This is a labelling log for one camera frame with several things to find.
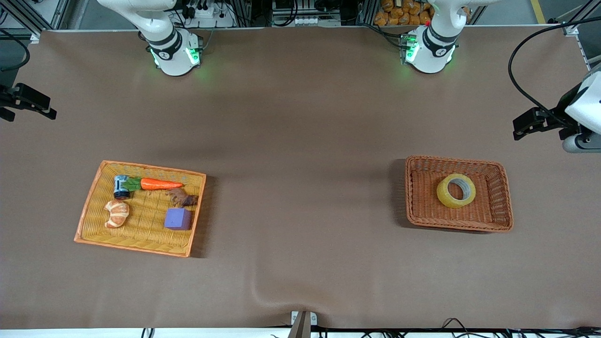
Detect yellow clear tape roll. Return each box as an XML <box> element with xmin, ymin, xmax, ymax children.
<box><xmin>436</xmin><ymin>173</ymin><xmax>477</xmax><ymax>209</ymax></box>

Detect toy croissant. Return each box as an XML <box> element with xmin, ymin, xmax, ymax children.
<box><xmin>104</xmin><ymin>200</ymin><xmax>131</xmax><ymax>229</ymax></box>

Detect brown wicker basket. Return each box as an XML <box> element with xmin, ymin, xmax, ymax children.
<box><xmin>405</xmin><ymin>155</ymin><xmax>514</xmax><ymax>233</ymax></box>

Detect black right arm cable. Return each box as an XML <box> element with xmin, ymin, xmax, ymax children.
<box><xmin>0</xmin><ymin>29</ymin><xmax>31</xmax><ymax>72</ymax></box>

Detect white power strip with plugs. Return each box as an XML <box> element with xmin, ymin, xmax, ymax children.
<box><xmin>184</xmin><ymin>0</ymin><xmax>222</xmax><ymax>20</ymax></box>

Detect toy carrot with green leaves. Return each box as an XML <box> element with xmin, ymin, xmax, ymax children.
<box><xmin>123</xmin><ymin>177</ymin><xmax>185</xmax><ymax>192</ymax></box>

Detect bag of orange snacks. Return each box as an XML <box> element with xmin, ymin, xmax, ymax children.
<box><xmin>374</xmin><ymin>0</ymin><xmax>435</xmax><ymax>27</ymax></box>

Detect brown table cover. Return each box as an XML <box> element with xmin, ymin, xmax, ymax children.
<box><xmin>0</xmin><ymin>26</ymin><xmax>601</xmax><ymax>330</ymax></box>

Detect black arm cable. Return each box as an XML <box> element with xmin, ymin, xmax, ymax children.
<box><xmin>0</xmin><ymin>29</ymin><xmax>31</xmax><ymax>72</ymax></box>
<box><xmin>509</xmin><ymin>17</ymin><xmax>601</xmax><ymax>123</ymax></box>

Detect aluminium frame post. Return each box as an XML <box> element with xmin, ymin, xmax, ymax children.
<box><xmin>561</xmin><ymin>0</ymin><xmax>601</xmax><ymax>37</ymax></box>

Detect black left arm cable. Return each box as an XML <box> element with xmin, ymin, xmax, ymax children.
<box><xmin>509</xmin><ymin>17</ymin><xmax>601</xmax><ymax>123</ymax></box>

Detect orange woven tray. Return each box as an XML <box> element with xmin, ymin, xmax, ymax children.
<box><xmin>74</xmin><ymin>160</ymin><xmax>207</xmax><ymax>258</ymax></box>

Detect brown toy figure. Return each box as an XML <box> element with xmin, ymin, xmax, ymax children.
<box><xmin>167</xmin><ymin>188</ymin><xmax>199</xmax><ymax>208</ymax></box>

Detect metal camera bracket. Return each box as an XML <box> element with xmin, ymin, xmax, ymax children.
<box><xmin>291</xmin><ymin>310</ymin><xmax>318</xmax><ymax>338</ymax></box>

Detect purple cube block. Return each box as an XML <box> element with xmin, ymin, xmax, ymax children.
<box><xmin>164</xmin><ymin>208</ymin><xmax>193</xmax><ymax>231</ymax></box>

